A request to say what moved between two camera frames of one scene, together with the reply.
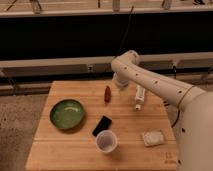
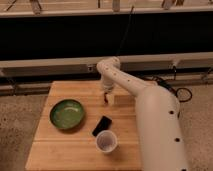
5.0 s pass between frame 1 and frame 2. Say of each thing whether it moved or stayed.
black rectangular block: stayed
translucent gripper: moved
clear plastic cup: stayed
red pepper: stayed
